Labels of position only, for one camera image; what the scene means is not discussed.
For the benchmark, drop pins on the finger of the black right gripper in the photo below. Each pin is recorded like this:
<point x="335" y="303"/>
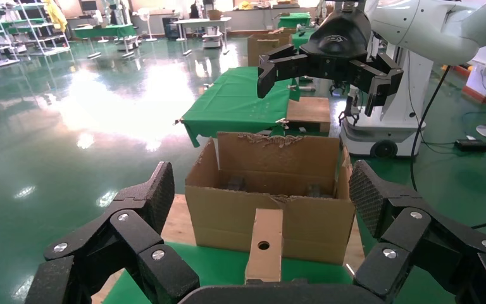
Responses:
<point x="285" y="67"/>
<point x="377" y="79"/>

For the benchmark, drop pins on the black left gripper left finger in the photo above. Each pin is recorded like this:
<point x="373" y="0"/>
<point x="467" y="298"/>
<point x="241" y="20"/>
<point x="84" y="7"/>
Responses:
<point x="155" y="201"/>

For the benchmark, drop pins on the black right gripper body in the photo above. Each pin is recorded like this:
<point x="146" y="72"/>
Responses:
<point x="339" y="42"/>

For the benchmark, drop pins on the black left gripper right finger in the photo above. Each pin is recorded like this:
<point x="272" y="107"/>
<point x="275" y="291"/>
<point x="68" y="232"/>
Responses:
<point x="377" y="197"/>

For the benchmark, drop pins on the small cardboard box with hole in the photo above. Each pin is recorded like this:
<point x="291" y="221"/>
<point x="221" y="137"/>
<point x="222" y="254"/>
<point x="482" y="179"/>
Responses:
<point x="266" y="264"/>

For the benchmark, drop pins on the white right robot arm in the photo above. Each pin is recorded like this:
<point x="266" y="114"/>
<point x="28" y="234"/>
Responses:
<point x="427" y="25"/>

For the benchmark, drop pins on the brown cardboard box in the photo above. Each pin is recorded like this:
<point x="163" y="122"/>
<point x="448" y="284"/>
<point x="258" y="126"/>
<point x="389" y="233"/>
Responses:
<point x="264" y="48"/>

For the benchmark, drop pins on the large open cardboard carton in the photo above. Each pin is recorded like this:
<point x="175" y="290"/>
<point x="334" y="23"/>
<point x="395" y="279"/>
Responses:
<point x="310" y="226"/>

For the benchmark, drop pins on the small green covered table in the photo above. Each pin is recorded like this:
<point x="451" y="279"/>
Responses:
<point x="295" y="19"/>

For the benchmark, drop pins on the white wheeled robot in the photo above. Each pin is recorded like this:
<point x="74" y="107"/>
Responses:
<point x="394" y="130"/>

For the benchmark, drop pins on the silver binder clip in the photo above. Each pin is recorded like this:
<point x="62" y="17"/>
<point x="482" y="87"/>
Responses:
<point x="207" y="86"/>
<point x="178" y="121"/>
<point x="284" y="123"/>

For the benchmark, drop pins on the white table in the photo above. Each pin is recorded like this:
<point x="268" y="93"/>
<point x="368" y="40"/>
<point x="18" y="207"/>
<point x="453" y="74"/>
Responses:
<point x="201" y="21"/>

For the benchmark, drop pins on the black power adapter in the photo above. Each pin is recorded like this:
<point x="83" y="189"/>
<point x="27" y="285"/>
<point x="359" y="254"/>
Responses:
<point x="471" y="145"/>

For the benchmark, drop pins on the white standing fan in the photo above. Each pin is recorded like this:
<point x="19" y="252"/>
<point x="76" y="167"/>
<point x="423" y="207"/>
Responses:
<point x="145" y="16"/>

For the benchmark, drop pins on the long green covered table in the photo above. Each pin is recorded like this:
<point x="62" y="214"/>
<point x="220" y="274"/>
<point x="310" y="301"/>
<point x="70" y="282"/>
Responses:
<point x="104" y="31"/>

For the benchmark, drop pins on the yellow hanging garment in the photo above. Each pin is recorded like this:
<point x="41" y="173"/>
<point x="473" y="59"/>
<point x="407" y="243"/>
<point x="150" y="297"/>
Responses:
<point x="55" y="14"/>

